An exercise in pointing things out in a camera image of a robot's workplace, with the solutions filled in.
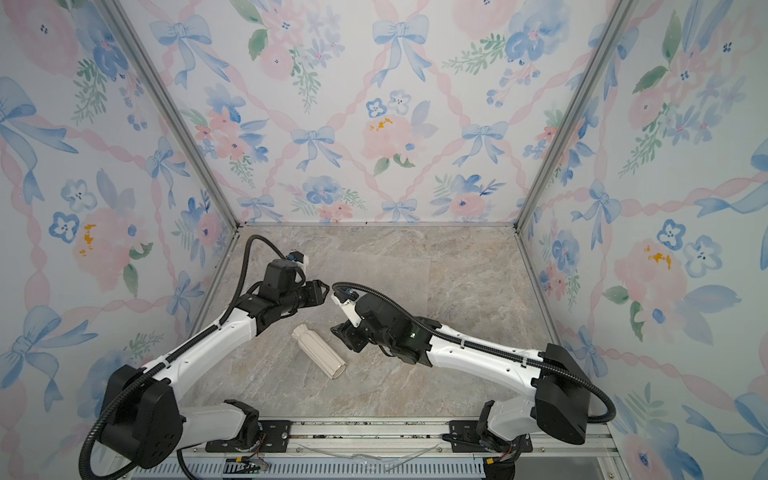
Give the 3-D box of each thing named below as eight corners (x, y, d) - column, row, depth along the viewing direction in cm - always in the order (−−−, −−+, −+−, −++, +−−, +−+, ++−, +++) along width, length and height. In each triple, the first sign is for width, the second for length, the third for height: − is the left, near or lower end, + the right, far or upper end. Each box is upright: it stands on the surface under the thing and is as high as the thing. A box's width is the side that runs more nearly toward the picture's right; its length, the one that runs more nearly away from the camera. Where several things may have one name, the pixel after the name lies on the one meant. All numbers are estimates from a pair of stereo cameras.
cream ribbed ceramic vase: (293, 340, 91) (288, 333, 88) (307, 327, 94) (304, 320, 90) (333, 383, 84) (331, 377, 80) (348, 368, 86) (346, 362, 82)
